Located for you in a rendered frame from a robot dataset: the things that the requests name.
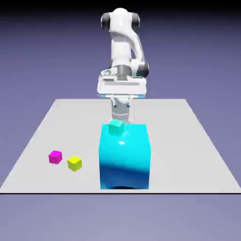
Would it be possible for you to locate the small yellow cube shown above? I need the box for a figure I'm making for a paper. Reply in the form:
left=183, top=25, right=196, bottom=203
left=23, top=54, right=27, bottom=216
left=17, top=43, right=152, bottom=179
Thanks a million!
left=67, top=155, right=83, bottom=172

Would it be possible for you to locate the small magenta cube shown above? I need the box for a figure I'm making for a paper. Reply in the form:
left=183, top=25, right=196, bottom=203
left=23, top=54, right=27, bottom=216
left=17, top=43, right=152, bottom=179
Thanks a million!
left=48, top=150, right=63, bottom=165

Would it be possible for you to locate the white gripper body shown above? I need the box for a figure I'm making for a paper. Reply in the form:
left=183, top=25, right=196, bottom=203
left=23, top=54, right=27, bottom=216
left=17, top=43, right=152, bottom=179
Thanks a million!
left=96, top=75, right=147, bottom=99

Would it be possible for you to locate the small teal cube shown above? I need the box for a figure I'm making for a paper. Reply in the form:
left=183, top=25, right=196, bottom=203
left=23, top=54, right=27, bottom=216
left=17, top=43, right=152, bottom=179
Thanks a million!
left=108, top=120, right=125, bottom=137

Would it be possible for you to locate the large cyan box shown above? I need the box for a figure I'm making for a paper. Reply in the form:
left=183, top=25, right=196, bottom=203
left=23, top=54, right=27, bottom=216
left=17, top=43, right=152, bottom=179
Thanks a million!
left=98, top=123, right=152, bottom=190

